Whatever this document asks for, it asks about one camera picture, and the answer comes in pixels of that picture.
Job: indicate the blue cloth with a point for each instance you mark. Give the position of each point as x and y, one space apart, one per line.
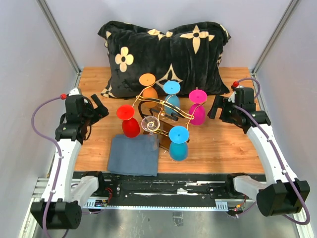
136 156

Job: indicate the left aluminium frame post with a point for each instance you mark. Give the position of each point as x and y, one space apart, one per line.
56 30

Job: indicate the blue wine glass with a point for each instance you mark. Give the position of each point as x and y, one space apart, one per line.
172 88
178 150

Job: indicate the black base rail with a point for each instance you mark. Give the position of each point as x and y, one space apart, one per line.
161 192

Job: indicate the black floral pillow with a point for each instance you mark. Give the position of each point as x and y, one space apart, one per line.
189 54

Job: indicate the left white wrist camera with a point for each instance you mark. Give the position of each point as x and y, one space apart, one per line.
74 91

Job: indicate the red plastic wine glass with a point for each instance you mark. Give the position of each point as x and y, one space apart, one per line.
130 125

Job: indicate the gold wire glass rack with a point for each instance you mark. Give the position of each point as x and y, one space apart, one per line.
163 111

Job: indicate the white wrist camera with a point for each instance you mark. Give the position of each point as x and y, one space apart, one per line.
74 91
234 87

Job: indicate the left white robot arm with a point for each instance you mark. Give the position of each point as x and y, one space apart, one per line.
64 161

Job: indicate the right aluminium frame post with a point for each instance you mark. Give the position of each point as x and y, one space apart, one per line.
275 35

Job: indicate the magenta plastic wine glass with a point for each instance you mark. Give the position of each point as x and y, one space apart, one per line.
198 97

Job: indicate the clear glass wine glass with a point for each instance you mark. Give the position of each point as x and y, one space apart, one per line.
151 124

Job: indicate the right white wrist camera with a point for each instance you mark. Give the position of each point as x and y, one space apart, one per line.
234 87

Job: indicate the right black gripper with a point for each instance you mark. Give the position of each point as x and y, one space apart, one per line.
219 102

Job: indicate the aluminium frame post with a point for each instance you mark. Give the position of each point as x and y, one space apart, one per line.
56 30
275 35

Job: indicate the blue wine glass front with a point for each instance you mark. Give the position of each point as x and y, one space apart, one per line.
178 150

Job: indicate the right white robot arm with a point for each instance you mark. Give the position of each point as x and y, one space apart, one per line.
270 158

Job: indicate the orange plastic wine glass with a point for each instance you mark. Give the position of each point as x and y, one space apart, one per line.
148 80

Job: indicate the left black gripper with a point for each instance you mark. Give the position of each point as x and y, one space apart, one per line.
102 111

